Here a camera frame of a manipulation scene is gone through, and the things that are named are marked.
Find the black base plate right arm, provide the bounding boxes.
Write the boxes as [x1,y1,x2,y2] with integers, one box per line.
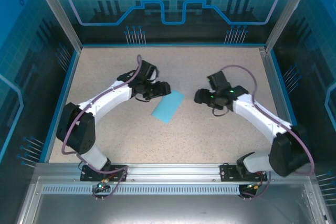
[219,164,268,183]

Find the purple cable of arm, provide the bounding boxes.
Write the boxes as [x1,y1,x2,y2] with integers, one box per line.
[61,55,144,201]
[222,65,316,200]

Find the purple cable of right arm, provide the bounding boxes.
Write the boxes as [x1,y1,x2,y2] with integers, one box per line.
[222,65,316,200]

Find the black base plate left arm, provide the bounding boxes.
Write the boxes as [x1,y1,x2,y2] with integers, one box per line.
[80,164,129,183]

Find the slotted metal cable duct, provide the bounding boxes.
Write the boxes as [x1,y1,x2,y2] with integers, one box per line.
[41,185,313,195]

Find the light blue paper sheet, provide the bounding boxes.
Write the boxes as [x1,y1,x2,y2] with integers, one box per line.
[151,90,185,124]

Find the aluminium frame post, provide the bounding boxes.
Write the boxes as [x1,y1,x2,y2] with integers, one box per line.
[264,0,317,53]
[28,0,83,51]

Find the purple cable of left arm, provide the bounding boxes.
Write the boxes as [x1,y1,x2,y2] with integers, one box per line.
[61,55,144,201]

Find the aluminium side rail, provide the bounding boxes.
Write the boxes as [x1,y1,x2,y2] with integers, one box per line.
[258,46,301,163]

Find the grey sheet metal panel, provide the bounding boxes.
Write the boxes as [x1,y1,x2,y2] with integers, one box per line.
[15,176,336,224]

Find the aluminium mounting rail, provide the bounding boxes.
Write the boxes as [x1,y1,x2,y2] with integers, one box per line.
[34,163,316,184]

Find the cable connector with green light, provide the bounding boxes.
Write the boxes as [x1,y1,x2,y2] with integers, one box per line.
[96,179,110,192]

